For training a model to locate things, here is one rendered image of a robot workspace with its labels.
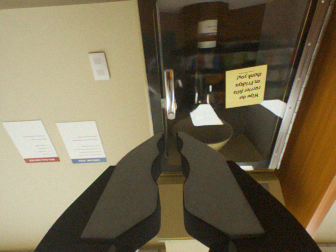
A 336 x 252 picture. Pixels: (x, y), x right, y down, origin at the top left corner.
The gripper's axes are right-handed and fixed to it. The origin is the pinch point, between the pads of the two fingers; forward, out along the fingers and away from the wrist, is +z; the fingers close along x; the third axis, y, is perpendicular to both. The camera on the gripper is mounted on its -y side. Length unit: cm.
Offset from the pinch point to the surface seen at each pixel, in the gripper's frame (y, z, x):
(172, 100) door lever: 2.6, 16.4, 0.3
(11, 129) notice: 31, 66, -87
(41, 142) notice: 39, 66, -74
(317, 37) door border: -5.4, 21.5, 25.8
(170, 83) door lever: -0.2, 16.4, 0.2
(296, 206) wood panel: 35, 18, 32
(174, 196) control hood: 28.9, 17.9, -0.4
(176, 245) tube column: 61, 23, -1
